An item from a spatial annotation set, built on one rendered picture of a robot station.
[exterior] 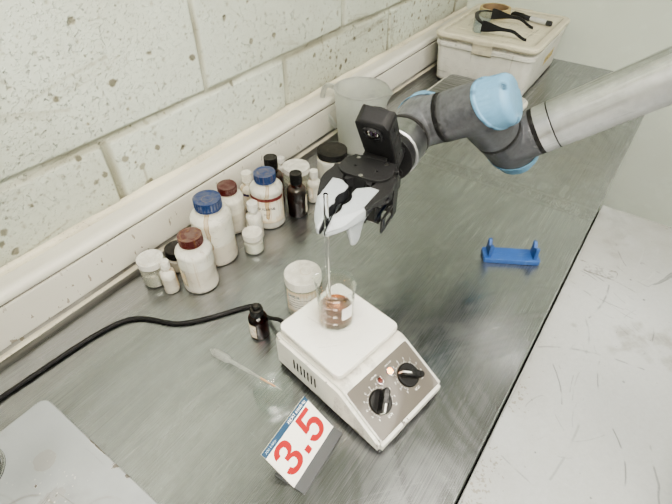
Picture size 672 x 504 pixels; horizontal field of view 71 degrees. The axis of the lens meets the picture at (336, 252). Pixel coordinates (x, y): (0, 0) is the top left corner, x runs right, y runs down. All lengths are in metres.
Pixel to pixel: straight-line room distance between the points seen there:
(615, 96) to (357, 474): 0.61
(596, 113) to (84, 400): 0.83
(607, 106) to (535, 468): 0.50
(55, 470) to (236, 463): 0.22
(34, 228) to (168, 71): 0.33
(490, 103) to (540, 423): 0.43
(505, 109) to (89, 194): 0.65
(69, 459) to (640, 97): 0.88
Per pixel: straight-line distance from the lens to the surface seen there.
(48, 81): 0.79
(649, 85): 0.79
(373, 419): 0.62
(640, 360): 0.85
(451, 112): 0.71
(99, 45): 0.82
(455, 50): 1.56
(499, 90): 0.69
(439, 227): 0.96
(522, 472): 0.68
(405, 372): 0.63
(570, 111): 0.79
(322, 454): 0.65
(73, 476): 0.70
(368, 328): 0.65
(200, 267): 0.79
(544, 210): 1.07
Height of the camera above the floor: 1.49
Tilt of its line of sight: 42 degrees down
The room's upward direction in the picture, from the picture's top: straight up
